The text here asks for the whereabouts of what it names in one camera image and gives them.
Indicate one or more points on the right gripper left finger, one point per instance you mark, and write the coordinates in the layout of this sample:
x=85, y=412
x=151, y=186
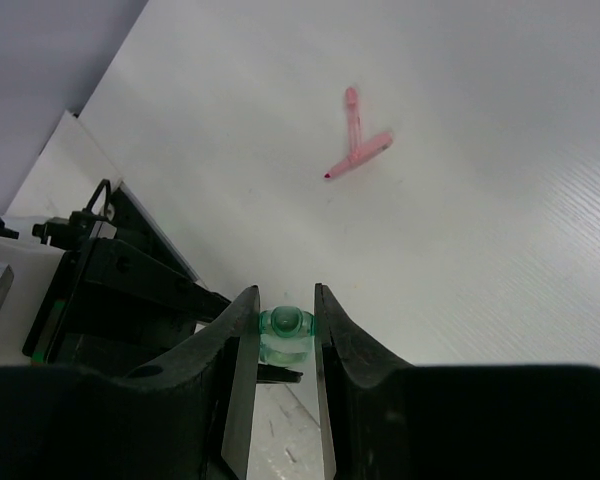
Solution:
x=187, y=414

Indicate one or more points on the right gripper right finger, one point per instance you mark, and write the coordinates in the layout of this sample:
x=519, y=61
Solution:
x=383, y=418

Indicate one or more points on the green highlighter pen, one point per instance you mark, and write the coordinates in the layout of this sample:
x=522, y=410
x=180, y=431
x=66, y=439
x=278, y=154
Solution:
x=286, y=336

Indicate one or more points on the pink highlighter pen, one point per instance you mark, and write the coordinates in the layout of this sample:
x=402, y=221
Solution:
x=360, y=151

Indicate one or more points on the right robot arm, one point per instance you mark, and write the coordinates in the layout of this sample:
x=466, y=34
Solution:
x=110, y=308

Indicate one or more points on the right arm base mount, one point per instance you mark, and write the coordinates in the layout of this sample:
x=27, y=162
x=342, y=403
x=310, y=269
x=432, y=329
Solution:
x=134, y=226

